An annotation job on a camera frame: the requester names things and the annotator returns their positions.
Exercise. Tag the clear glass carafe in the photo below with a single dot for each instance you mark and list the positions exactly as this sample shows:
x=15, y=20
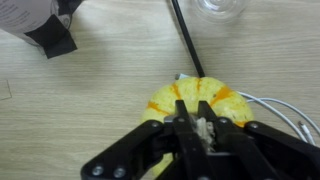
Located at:
x=220, y=8

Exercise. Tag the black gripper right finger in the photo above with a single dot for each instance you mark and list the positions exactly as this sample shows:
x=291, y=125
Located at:
x=266, y=150

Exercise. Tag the pink white lidded canister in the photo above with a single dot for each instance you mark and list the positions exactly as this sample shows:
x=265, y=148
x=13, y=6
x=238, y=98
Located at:
x=23, y=16

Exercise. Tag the black tape piece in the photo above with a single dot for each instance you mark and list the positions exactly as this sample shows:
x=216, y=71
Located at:
x=53, y=38
x=70, y=6

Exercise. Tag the yellow mini pumpkin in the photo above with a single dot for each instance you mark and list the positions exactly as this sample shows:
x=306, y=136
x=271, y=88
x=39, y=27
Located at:
x=200, y=91

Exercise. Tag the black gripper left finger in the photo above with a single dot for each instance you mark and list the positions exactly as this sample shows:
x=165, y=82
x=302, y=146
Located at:
x=160, y=146

